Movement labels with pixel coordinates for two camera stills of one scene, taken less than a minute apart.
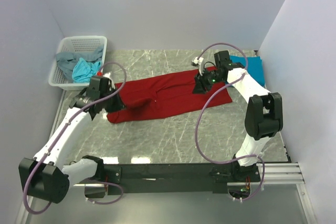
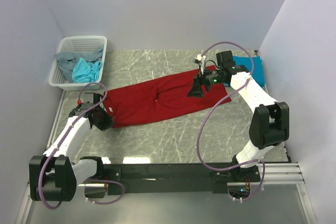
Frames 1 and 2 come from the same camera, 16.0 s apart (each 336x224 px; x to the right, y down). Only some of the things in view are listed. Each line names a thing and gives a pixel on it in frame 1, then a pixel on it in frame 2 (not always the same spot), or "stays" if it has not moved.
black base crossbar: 139,179 stays
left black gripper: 118,106 to 108,122
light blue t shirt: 84,70 stays
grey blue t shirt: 66,60 stays
